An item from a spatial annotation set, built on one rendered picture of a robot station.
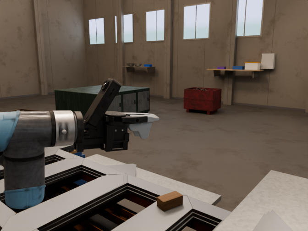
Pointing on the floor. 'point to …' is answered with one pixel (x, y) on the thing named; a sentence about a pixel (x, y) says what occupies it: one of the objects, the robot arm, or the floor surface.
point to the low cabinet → (77, 92)
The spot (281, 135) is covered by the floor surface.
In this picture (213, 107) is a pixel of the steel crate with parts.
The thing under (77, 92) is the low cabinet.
